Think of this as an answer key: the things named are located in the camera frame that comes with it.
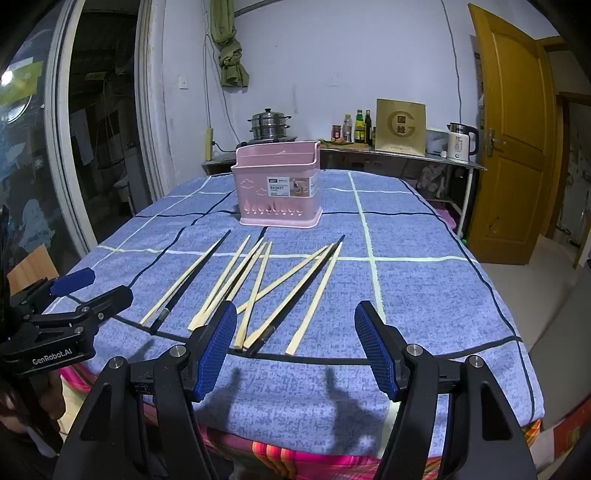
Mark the crumpled cloth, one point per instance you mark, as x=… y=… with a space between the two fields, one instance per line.
x=431 y=177

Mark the green hanging cloth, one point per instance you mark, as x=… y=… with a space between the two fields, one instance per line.
x=231 y=64

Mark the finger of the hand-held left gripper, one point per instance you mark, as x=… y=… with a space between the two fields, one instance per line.
x=74 y=279
x=108 y=300

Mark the pink plastic item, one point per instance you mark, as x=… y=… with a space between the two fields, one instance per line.
x=445 y=216

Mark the dark sauce bottle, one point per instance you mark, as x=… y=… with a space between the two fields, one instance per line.
x=368 y=125

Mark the row of bamboo chopsticks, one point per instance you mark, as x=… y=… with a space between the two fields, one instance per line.
x=294 y=342

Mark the metal kitchen table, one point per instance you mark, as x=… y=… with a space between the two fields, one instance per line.
x=415 y=157

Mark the white electric kettle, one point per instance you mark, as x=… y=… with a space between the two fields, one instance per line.
x=461 y=144

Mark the steel steamer pot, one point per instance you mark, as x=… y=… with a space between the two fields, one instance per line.
x=269 y=124

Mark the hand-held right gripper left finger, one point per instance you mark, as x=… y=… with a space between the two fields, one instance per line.
x=214 y=355

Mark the white-framed glass door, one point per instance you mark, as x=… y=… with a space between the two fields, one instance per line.
x=57 y=152

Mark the beige power strip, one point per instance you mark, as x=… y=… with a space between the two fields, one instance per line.
x=208 y=141

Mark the pink striped blanket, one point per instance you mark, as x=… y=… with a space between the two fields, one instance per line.
x=300 y=461

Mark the wooden board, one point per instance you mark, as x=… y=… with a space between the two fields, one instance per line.
x=27 y=270

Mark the yellow wooden door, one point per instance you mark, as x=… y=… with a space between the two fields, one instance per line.
x=512 y=161

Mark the gold gift box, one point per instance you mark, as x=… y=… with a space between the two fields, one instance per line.
x=399 y=125

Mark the pink plastic utensil basket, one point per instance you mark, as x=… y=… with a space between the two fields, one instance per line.
x=249 y=198

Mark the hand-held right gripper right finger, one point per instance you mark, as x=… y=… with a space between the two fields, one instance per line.
x=374 y=350

